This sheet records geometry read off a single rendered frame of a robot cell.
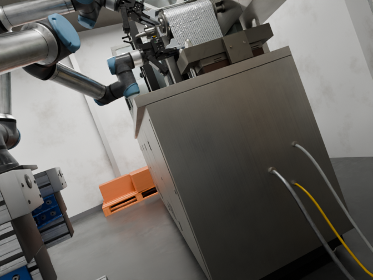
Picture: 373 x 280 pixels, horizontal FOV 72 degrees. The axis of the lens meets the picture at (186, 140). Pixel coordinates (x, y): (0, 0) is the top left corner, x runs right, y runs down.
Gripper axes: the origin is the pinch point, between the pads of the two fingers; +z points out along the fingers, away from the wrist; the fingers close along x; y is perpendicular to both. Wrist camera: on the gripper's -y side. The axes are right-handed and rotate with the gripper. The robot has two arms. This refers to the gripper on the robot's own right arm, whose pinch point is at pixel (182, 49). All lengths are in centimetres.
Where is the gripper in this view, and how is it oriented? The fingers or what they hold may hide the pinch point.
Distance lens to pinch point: 129.7
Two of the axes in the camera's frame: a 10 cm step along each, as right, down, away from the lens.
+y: -3.6, -9.3, -0.3
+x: -2.0, 0.4, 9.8
